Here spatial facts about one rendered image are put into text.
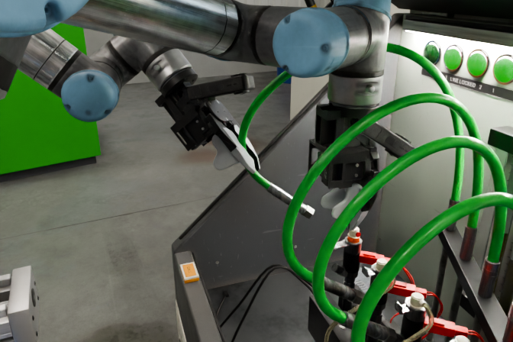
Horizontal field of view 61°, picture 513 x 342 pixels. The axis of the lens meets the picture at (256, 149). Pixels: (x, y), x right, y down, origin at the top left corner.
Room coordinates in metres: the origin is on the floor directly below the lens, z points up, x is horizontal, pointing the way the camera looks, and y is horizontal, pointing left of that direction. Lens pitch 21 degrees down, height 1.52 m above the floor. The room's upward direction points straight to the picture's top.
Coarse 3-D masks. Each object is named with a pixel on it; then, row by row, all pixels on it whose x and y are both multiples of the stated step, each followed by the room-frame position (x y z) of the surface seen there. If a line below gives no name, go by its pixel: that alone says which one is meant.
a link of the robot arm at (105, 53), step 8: (104, 48) 0.77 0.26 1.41; (112, 48) 0.76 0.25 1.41; (96, 56) 0.75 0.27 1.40; (104, 56) 0.75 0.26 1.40; (112, 56) 0.75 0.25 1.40; (120, 56) 0.75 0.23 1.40; (112, 64) 0.73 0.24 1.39; (120, 64) 0.75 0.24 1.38; (128, 64) 0.76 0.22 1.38; (120, 72) 0.75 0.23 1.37; (128, 72) 0.76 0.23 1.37; (136, 72) 0.77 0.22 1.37; (128, 80) 0.78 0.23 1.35
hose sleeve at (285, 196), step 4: (272, 184) 0.69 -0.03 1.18; (268, 188) 0.69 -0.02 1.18; (272, 188) 0.69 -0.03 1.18; (276, 188) 0.69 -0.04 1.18; (280, 188) 0.70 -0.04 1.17; (272, 192) 0.69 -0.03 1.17; (276, 192) 0.69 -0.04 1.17; (280, 192) 0.69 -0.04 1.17; (284, 192) 0.69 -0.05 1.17; (276, 196) 0.69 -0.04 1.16; (280, 196) 0.69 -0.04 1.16; (284, 196) 0.69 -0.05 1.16; (288, 196) 0.69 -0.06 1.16; (292, 196) 0.70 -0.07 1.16; (284, 200) 0.69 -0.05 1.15; (288, 200) 0.69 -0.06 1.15; (288, 204) 0.69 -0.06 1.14; (304, 204) 0.69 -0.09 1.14; (300, 208) 0.69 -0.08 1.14; (304, 208) 0.69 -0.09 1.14; (300, 212) 0.69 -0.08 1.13
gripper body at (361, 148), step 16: (320, 112) 0.60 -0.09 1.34; (336, 112) 0.58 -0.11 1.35; (352, 112) 0.57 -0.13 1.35; (368, 112) 0.57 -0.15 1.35; (320, 128) 0.61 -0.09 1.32; (336, 128) 0.58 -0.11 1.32; (320, 144) 0.59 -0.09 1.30; (352, 144) 0.59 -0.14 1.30; (368, 144) 0.60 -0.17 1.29; (336, 160) 0.56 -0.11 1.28; (352, 160) 0.57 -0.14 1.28; (368, 160) 0.58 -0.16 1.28; (336, 176) 0.57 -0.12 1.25; (352, 176) 0.58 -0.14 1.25; (368, 176) 0.58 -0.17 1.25
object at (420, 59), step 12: (396, 48) 0.68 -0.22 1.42; (420, 60) 0.68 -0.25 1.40; (432, 72) 0.68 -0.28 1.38; (276, 84) 0.69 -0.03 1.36; (444, 84) 0.68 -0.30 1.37; (264, 96) 0.69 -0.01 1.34; (252, 108) 0.69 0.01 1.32; (456, 120) 0.67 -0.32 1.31; (240, 132) 0.70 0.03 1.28; (456, 132) 0.68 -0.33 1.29; (456, 156) 0.68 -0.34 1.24; (456, 168) 0.68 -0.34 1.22; (264, 180) 0.69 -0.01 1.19; (456, 180) 0.67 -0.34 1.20; (456, 192) 0.67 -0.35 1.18
